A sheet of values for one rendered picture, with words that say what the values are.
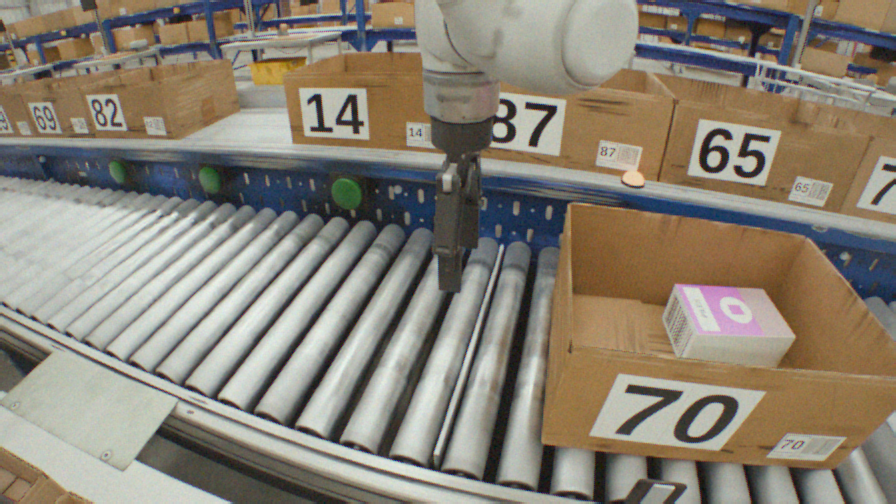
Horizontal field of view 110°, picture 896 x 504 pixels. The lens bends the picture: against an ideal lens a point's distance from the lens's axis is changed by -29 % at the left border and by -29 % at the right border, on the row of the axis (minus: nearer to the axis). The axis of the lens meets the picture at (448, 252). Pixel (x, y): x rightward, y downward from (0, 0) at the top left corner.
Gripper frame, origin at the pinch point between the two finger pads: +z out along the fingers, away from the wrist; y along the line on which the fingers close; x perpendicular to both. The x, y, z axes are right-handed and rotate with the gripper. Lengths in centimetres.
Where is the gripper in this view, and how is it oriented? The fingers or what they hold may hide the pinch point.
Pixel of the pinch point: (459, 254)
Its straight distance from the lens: 61.0
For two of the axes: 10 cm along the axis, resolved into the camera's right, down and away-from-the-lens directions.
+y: -2.6, 5.4, -8.0
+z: 0.0, 8.3, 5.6
